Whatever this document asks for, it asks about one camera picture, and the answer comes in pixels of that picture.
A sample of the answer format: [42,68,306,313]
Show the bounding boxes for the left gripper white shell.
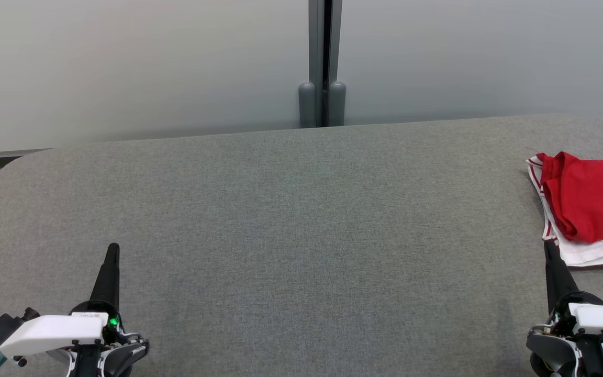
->
[0,242,149,359]

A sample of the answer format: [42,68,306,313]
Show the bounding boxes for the red white-striped shorts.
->
[527,156,603,268]

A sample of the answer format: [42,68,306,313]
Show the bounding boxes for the red jersey shirt white sleeves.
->
[536,151,603,245]

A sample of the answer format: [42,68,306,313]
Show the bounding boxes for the grey partition post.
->
[298,0,347,129]

